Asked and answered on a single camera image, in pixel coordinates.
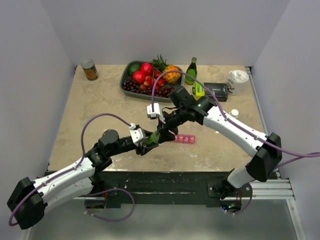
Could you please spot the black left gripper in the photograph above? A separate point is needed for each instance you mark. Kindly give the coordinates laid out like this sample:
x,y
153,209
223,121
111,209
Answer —
x,y
143,150

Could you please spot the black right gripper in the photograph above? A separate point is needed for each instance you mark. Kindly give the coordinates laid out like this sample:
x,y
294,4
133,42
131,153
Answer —
x,y
161,124

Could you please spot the green pill bottle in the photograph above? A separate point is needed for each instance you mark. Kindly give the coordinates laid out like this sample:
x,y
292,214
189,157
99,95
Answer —
x,y
153,138

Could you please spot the pink weekly pill organizer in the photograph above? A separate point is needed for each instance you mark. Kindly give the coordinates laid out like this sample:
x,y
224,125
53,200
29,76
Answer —
x,y
185,138

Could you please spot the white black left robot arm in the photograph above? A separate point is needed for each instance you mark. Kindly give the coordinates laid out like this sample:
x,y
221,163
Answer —
x,y
31,198

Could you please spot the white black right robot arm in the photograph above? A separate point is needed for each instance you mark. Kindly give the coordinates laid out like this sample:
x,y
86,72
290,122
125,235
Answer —
x,y
262,148

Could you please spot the dark red grape bunch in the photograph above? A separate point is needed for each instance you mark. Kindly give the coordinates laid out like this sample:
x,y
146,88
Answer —
x,y
131,86

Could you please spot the red pomegranate lower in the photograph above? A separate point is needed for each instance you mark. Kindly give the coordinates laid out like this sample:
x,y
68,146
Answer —
x,y
139,76

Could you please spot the red pomegranate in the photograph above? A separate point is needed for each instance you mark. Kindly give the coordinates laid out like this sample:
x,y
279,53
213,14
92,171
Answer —
x,y
147,68
139,76

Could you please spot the green glass bottle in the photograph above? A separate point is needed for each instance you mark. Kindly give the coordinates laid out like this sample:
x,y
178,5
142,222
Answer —
x,y
192,72

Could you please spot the black green razor box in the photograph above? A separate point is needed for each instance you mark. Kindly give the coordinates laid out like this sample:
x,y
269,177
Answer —
x,y
220,91

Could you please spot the red pomegranate upper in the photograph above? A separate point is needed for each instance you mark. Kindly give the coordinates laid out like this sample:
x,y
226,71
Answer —
x,y
147,68

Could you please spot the white cap pill bottle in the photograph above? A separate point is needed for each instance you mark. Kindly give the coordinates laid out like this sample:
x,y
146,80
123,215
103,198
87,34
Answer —
x,y
234,113

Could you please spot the green lime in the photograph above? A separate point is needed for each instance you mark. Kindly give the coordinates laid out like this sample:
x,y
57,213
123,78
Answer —
x,y
133,68

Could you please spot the tin food can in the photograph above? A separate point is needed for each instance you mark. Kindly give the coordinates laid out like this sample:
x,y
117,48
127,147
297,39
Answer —
x,y
89,69

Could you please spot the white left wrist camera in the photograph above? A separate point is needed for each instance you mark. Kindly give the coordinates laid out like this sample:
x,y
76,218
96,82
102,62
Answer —
x,y
138,135

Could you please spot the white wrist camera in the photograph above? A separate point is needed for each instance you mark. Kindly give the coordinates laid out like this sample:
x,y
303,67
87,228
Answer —
x,y
138,135
153,111

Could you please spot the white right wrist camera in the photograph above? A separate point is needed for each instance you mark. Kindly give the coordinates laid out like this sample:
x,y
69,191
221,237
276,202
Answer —
x,y
153,111

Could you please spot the black mounting base plate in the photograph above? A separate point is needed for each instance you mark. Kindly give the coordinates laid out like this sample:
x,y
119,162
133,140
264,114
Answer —
x,y
147,188

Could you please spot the aluminium frame rail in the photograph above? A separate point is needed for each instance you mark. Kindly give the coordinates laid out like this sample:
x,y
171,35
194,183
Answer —
x,y
272,189

